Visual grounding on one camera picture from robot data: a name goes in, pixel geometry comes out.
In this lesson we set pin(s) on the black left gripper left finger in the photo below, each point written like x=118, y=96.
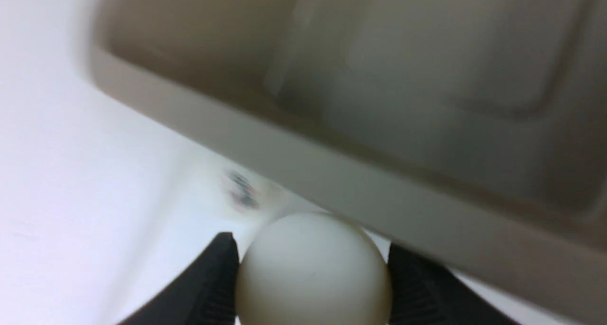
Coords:
x=203, y=294

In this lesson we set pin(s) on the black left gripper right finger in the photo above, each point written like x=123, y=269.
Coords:
x=426, y=293

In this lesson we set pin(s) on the white logo ball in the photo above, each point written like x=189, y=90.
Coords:
x=313, y=269
x=221, y=195

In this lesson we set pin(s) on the tan plastic rectangular bin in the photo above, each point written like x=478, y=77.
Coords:
x=472, y=131

